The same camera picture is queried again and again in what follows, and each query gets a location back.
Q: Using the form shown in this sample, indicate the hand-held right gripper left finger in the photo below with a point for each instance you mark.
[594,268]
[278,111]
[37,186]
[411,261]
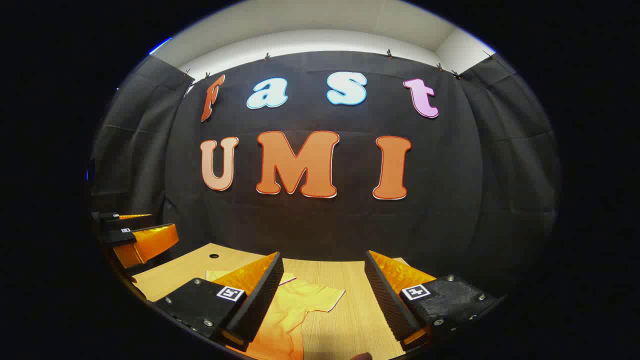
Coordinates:
[255,305]

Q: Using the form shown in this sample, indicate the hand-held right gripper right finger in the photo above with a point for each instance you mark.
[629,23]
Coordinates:
[387,300]

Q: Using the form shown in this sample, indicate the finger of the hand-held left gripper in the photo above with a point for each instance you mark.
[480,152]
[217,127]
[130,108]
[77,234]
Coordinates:
[127,221]
[145,245]

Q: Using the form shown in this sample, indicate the orange T-shirt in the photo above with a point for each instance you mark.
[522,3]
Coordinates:
[300,305]

